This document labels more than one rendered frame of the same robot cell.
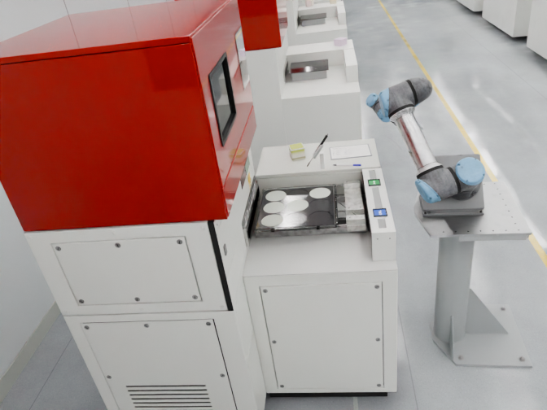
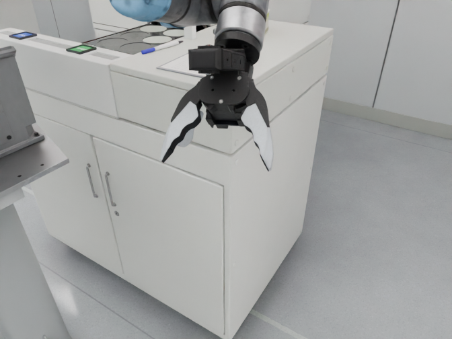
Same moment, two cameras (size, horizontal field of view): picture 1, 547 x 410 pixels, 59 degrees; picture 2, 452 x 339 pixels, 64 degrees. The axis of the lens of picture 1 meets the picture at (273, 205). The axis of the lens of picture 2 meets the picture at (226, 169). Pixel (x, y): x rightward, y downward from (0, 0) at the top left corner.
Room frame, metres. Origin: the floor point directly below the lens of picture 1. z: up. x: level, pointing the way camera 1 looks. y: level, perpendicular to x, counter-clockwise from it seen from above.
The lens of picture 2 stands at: (2.66, -1.23, 1.25)
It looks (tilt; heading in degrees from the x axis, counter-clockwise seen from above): 34 degrees down; 113
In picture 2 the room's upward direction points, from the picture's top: straight up
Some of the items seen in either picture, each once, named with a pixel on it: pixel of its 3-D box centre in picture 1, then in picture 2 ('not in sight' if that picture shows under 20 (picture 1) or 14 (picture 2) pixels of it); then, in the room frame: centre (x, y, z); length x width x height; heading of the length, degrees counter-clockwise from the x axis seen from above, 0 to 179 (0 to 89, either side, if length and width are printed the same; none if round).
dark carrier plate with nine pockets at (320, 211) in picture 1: (296, 206); (157, 40); (1.92, -0.11, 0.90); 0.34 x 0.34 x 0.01; 81
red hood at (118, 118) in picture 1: (138, 102); not in sight; (1.82, 0.45, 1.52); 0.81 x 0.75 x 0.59; 171
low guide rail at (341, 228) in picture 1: (310, 231); not in sight; (1.79, -0.15, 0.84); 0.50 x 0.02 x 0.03; 81
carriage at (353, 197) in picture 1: (354, 207); not in sight; (1.89, -0.37, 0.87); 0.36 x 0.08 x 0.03; 171
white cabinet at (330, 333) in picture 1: (326, 276); (168, 175); (1.98, -0.22, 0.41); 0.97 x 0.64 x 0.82; 171
